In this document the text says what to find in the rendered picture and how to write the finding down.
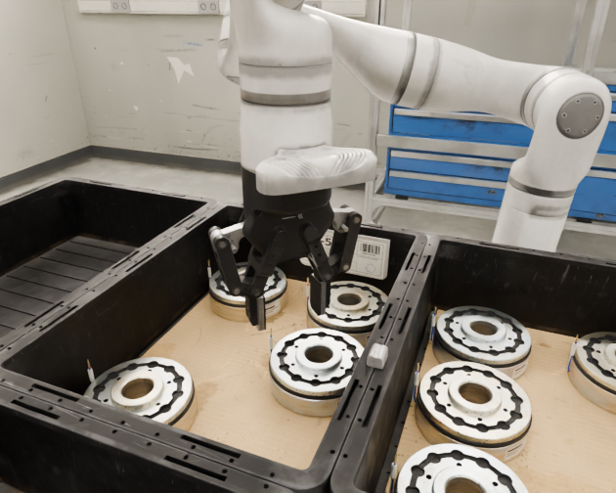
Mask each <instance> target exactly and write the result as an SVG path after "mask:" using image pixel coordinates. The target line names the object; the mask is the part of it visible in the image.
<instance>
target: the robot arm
mask: <svg viewBox="0 0 616 493"><path fill-rule="evenodd" d="M304 2H305V0H227V1H226V5H225V11H224V16H223V22H222V28H221V34H220V39H219V44H218V51H217V64H218V68H219V70H220V72H221V73H222V75H223V76H224V77H226V78H227V79H228V80H230V81H232V82H234V83H236V84H237V85H239V86H240V91H241V113H240V149H241V167H242V200H243V212H242V216H241V218H240V221H239V224H236V225H234V226H231V227H228V228H225V229H222V230H221V228H220V227H217V226H214V227H212V228H210V229H209V230H208V237H209V239H210V242H211V246H212V249H213V252H214V255H215V258H216V261H217V264H218V268H219V271H220V274H221V277H222V280H223V282H224V284H225V285H226V287H227V289H228V291H229V293H230V295H231V296H239V295H244V300H245V315H246V316H247V318H248V320H249V322H250V323H251V325H252V326H255V327H256V328H257V330H258V331H263V330H266V308H265V296H264V295H263V292H264V289H265V287H266V284H267V281H268V279H269V277H272V275H273V273H274V271H275V268H276V265H277V263H280V262H285V261H287V260H289V259H291V258H304V257H307V258H308V260H309V263H310V265H311V267H312V269H313V270H314V273H313V274H310V305H311V308H312V309H313V310H314V312H315V313H316V314H317V315H318V316H321V315H325V314H326V308H328V307H329V305H330V281H331V280H332V278H333V276H334V275H335V274H337V273H339V272H343V273H345V272H347V271H349V269H350V268H351V264H352V260H353V255H354V251H355V247H356V244H357V239H358V235H359V231H360V227H361V223H362V215H361V214H360V213H358V212H357V211H356V210H354V209H353V208H352V207H350V206H349V205H347V204H344V205H342V206H341V207H340V208H332V207H331V205H330V198H331V188H335V187H341V186H347V185H354V184H360V183H365V182H369V181H373V180H374V179H375V177H376V166H377V157H376V156H375V154H374V153H373V152H372V151H370V150H367V149H353V148H337V147H334V146H333V122H332V113H331V98H330V97H331V66H332V56H334V57H335V58H337V59H338V60H339V61H340V62H341V63H342V64H343V65H344V66H345V67H346V68H347V69H348V70H349V71H350V72H351V73H352V74H353V76H354V77H355V78H356V79H357V80H358V81H359V82H360V83H361V84H362V85H363V86H364V87H365V88H366V89H367V90H368V91H369V92H370V93H372V94H373V95H374V96H375V97H377V98H378V99H380V100H381V101H382V102H385V103H388V104H392V105H397V106H402V107H406V108H411V109H415V110H420V111H427V112H485V113H490V114H494V115H497V116H500V117H504V118H507V119H510V120H513V121H516V122H518V123H521V124H523V125H525V126H527V127H529V128H531V129H532V130H534V134H533V137H532V140H531V143H530V146H529V149H528V152H527V155H526V157H523V158H520V159H518V160H516V161H515V162H514V163H513V165H512V167H511V169H510V173H509V176H508V180H507V183H506V190H505V194H504V198H503V202H502V206H501V209H500V213H499V217H498V221H497V225H496V228H495V232H494V236H493V240H492V243H496V244H502V245H508V246H515V247H527V248H532V249H538V250H545V251H551V252H555V250H556V247H557V244H558V241H559V238H560V235H561V232H562V229H563V226H564V223H565V220H566V217H567V214H568V211H569V208H570V205H571V202H572V200H573V197H574V194H575V192H576V189H577V186H578V184H579V183H580V182H581V181H582V179H583V178H584V177H585V176H586V175H587V173H588V172H589V170H590V168H591V166H592V163H593V161H594V157H595V155H596V152H597V150H598V147H599V145H600V142H601V140H602V137H603V135H604V132H605V130H606V127H607V124H608V121H609V117H610V114H611V107H612V100H611V94H610V92H609V90H608V88H607V87H606V85H605V84H604V83H602V82H601V81H600V80H598V79H596V78H594V77H592V76H589V75H587V74H584V73H582V72H579V71H577V70H575V69H572V68H569V67H553V66H542V65H532V64H524V63H518V62H511V61H505V60H501V59H497V58H494V57H491V56H488V55H486V54H483V53H481V52H478V51H476V50H473V49H471V48H468V47H465V46H463V45H460V44H457V43H453V42H450V41H447V40H443V39H440V38H436V37H432V36H427V35H423V34H419V33H415V32H410V31H406V30H401V29H396V28H391V27H386V26H381V25H376V24H372V23H367V22H360V21H356V20H352V19H348V18H345V17H342V16H339V15H335V14H332V13H329V12H326V11H323V10H320V9H317V8H314V7H310V6H307V5H304ZM331 223H332V227H333V228H334V232H333V237H332V242H331V246H330V254H329V257H328V256H327V254H326V251H325V249H324V247H323V244H322V242H321V239H322V237H323V236H324V234H325V233H326V231H327V230H328V228H329V227H330V225H331ZM243 237H246V238H247V239H248V240H249V241H250V242H251V243H252V246H251V249H250V252H249V255H248V264H247V267H246V270H245V272H244V275H243V276H240V275H239V272H238V268H237V265H236V261H235V258H234V256H233V253H236V252H237V251H238V249H239V241H240V239H241V238H243Z"/></svg>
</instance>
